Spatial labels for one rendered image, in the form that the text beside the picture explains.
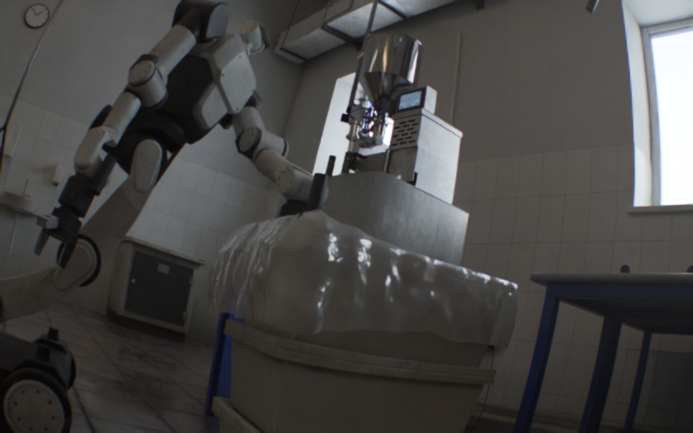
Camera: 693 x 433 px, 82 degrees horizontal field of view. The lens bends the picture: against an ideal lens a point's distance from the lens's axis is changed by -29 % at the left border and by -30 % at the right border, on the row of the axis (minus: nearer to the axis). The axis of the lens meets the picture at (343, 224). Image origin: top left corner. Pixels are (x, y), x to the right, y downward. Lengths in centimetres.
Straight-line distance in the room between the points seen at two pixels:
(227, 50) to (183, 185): 419
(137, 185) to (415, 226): 98
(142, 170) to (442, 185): 118
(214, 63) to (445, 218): 103
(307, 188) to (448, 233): 81
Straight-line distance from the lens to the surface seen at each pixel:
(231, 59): 147
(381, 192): 178
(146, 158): 141
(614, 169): 314
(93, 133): 126
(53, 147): 533
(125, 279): 470
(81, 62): 559
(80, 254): 136
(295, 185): 129
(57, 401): 122
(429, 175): 204
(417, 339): 121
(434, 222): 194
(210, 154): 577
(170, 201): 553
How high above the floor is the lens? 50
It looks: 11 degrees up
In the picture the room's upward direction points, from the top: 12 degrees clockwise
